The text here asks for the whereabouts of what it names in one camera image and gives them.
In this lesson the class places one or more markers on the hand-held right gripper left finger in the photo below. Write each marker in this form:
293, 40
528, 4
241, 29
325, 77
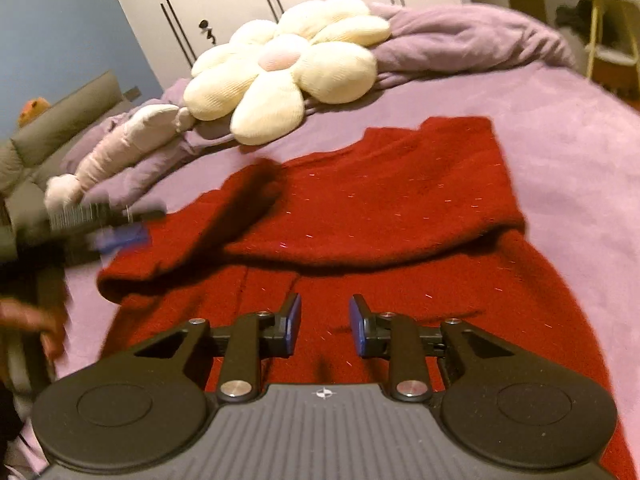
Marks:
293, 322

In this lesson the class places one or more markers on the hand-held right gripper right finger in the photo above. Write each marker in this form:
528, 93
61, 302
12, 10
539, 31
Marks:
357, 325

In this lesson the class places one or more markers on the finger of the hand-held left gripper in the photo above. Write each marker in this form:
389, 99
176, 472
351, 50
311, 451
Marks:
125, 236

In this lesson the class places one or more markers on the red knit sweater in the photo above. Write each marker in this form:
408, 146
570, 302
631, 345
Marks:
380, 220

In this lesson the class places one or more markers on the person's left hand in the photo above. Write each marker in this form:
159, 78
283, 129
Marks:
37, 322

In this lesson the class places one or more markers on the long pale plush toy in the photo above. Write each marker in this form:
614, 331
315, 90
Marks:
117, 147

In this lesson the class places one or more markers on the orange plush toy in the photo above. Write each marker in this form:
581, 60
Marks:
32, 110

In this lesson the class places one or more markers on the cream flower-shaped pillow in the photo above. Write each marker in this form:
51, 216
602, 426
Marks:
280, 67

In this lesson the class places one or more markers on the purple bed sheet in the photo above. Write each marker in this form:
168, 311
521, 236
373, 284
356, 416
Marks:
575, 170

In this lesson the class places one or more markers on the crumpled purple blanket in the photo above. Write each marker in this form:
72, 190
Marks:
450, 40

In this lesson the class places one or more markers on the dark bundle on shelf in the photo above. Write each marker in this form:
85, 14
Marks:
580, 12

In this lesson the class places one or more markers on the yellow shelf rack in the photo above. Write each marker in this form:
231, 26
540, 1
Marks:
607, 30

